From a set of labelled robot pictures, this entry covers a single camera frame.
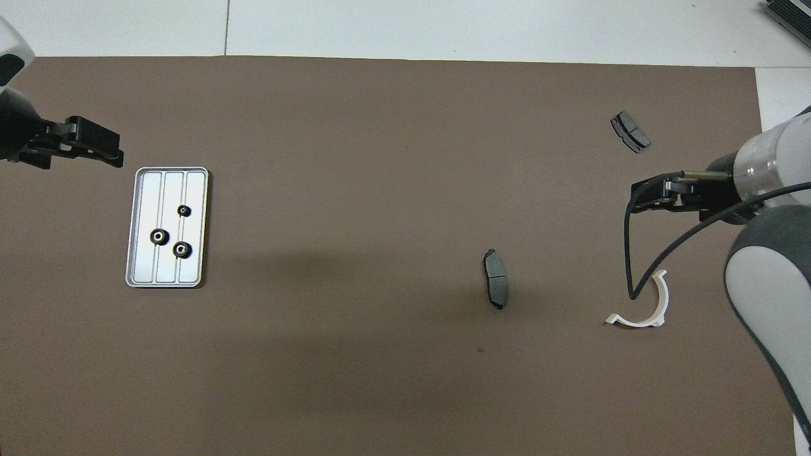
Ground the white curved plastic bracket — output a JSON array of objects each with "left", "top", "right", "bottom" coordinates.
[{"left": 606, "top": 269, "right": 670, "bottom": 329}]

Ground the short grey brake pad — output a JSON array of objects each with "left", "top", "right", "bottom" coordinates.
[{"left": 610, "top": 111, "right": 651, "bottom": 154}]

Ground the black ribbed device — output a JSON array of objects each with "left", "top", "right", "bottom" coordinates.
[{"left": 763, "top": 0, "right": 811, "bottom": 48}]

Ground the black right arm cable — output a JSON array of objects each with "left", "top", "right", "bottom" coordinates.
[{"left": 624, "top": 170, "right": 811, "bottom": 301}]

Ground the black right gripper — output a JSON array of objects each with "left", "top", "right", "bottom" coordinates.
[{"left": 631, "top": 152, "right": 758, "bottom": 226}]

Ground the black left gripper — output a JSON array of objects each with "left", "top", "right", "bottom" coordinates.
[{"left": 0, "top": 87, "right": 125, "bottom": 170}]

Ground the silver metal tray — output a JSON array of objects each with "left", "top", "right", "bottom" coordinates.
[{"left": 125, "top": 167, "right": 210, "bottom": 289}]

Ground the long grey brake pad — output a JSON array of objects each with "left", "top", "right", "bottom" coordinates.
[{"left": 483, "top": 248, "right": 510, "bottom": 310}]

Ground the brown table mat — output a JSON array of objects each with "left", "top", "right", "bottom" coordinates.
[{"left": 0, "top": 56, "right": 796, "bottom": 456}]

